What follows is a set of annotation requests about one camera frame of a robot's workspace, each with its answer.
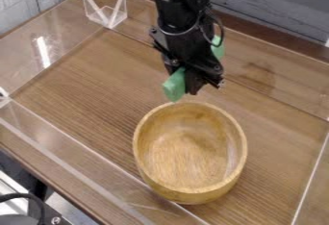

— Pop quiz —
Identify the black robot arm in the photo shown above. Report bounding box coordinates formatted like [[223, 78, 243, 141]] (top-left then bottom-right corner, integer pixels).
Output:
[[148, 0, 224, 99]]

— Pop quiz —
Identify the black cable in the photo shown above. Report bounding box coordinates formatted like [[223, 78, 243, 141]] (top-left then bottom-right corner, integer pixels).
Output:
[[0, 192, 46, 225]]

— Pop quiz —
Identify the brown wooden bowl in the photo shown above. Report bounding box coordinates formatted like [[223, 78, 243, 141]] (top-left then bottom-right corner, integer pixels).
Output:
[[132, 101, 247, 205]]

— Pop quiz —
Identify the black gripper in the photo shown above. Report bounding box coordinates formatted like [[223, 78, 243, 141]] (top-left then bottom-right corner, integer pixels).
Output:
[[148, 23, 223, 95]]

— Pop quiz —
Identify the black metal bracket with screw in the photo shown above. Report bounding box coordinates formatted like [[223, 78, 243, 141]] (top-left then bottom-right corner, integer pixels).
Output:
[[26, 199, 72, 225]]

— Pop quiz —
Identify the green rectangular block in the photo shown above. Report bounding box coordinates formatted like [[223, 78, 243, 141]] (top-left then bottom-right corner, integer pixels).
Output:
[[161, 35, 224, 102]]

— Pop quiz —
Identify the clear acrylic tray wall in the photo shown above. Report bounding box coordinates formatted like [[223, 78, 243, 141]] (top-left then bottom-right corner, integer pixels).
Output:
[[0, 87, 210, 225]]

